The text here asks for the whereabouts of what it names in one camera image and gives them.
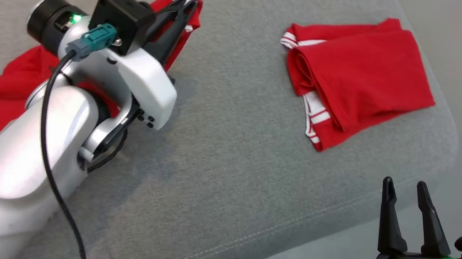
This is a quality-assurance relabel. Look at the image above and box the red white basketball jersey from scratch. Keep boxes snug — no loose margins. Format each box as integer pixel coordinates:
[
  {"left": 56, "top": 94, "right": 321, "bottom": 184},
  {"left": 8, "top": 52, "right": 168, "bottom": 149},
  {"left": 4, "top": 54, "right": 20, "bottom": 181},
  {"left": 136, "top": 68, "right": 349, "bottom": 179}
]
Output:
[{"left": 264, "top": 2, "right": 448, "bottom": 169}]

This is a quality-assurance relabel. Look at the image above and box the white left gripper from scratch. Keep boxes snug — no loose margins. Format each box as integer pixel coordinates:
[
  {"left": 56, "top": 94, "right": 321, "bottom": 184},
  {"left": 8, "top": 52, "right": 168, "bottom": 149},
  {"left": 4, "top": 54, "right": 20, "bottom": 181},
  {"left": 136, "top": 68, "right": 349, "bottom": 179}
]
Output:
[{"left": 14, "top": 0, "right": 199, "bottom": 134}]

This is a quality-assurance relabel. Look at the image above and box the teal left camera connector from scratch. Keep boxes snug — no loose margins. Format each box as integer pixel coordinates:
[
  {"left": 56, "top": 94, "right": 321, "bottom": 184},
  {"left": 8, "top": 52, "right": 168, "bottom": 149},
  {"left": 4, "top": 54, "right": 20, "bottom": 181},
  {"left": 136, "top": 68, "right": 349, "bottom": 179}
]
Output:
[{"left": 65, "top": 18, "right": 119, "bottom": 68}]

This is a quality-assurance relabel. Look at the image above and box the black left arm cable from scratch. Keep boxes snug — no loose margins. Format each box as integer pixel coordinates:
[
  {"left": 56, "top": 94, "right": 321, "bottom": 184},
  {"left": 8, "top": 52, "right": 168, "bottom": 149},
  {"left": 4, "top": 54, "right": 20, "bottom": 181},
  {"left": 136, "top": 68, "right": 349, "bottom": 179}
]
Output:
[{"left": 18, "top": 48, "right": 121, "bottom": 259}]

